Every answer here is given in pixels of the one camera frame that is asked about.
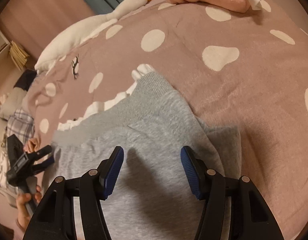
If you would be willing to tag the plaid checked cloth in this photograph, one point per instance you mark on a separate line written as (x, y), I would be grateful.
(20, 125)

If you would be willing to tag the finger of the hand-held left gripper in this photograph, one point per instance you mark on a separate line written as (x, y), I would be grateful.
(42, 151)
(45, 164)

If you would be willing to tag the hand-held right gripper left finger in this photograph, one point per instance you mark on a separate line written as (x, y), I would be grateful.
(113, 172)

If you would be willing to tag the beige straw tassel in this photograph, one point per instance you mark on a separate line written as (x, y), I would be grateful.
(18, 55)

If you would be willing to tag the person's left hand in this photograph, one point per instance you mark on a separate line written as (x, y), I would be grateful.
(25, 205)

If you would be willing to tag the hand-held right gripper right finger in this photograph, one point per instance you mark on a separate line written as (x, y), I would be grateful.
(191, 172)

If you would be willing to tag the light grey-blue sweatshirt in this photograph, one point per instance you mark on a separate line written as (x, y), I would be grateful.
(154, 155)

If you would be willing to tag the white goose plush toy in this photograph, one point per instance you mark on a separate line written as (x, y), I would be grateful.
(76, 33)

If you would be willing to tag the dark cloth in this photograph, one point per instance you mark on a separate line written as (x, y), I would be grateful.
(27, 80)

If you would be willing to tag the pink polka-dot blanket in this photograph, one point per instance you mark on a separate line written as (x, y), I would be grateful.
(219, 80)

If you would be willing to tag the grey pillow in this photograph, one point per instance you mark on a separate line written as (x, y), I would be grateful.
(11, 103)

